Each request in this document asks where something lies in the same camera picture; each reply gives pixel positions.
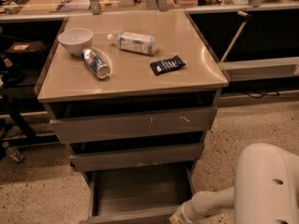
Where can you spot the grey drawer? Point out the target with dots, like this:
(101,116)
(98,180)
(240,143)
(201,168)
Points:
(139,195)
(136,152)
(134,117)

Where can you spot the black bag on shelf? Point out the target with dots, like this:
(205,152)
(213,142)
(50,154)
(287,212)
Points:
(27,50)

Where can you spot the white bowl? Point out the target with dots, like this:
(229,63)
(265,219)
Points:
(76,40)

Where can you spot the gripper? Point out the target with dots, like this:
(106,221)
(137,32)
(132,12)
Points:
(186,211)

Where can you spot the dark blue snack packet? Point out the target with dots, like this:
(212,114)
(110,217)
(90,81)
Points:
(167,65)

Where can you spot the grey drawer cabinet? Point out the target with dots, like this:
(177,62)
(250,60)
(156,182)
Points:
(69,88)

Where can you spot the plastic bottle on floor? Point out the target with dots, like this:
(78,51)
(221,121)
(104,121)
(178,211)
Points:
(13,152)

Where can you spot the grey middle drawer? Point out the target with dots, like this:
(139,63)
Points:
(136,152)

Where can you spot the clear plastic water bottle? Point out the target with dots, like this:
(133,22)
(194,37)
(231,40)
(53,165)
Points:
(144,44)

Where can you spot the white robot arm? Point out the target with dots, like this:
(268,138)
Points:
(266,190)

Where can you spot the blue silver drink can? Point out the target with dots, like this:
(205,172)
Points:
(95,64)

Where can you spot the grey bottom drawer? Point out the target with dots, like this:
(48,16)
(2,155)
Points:
(139,195)

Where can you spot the grey top drawer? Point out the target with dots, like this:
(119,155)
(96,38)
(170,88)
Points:
(134,117)

